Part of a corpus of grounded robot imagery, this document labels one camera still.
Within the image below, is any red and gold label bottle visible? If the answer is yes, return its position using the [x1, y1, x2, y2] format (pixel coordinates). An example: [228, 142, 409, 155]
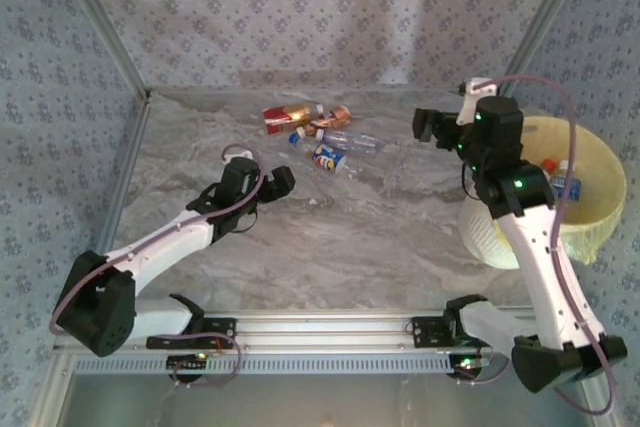
[261, 101, 326, 137]

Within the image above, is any clear bottle white red cap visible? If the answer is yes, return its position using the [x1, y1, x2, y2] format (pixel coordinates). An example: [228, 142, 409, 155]
[314, 126, 387, 155]

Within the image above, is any blue label 350mL water bottle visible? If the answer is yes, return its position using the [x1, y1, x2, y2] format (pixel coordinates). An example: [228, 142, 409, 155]
[549, 160, 582, 203]

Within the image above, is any white bin with yellow liner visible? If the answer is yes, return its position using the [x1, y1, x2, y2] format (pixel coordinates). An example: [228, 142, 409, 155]
[458, 115, 629, 271]

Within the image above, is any black controller board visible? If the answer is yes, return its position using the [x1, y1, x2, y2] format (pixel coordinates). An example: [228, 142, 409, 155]
[166, 352, 210, 383]
[447, 352, 494, 383]

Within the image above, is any grey metal sheet panel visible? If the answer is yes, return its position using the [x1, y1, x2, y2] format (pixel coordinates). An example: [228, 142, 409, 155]
[64, 372, 596, 427]

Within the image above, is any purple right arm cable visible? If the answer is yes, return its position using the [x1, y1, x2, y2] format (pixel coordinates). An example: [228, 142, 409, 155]
[487, 74, 617, 416]

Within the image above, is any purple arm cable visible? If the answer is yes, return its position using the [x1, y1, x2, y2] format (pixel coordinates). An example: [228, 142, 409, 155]
[48, 143, 265, 337]
[487, 74, 617, 416]

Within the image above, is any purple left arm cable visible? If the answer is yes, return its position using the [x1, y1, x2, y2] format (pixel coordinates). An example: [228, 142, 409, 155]
[48, 143, 265, 337]

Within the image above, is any aluminium side floor rail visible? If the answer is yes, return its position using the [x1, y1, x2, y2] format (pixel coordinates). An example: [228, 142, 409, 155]
[94, 94, 152, 256]

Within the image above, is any aluminium frame post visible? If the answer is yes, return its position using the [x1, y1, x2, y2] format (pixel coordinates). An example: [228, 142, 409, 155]
[49, 0, 152, 101]
[494, 0, 597, 98]

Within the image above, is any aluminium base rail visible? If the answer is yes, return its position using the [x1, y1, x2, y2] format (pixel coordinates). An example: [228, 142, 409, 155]
[53, 310, 599, 354]

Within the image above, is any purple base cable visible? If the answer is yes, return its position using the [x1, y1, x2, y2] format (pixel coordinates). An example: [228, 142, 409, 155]
[149, 325, 242, 389]
[457, 346, 516, 387]

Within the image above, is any grey slotted cable duct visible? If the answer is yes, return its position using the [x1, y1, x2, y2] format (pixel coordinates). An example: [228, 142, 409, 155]
[73, 352, 484, 376]

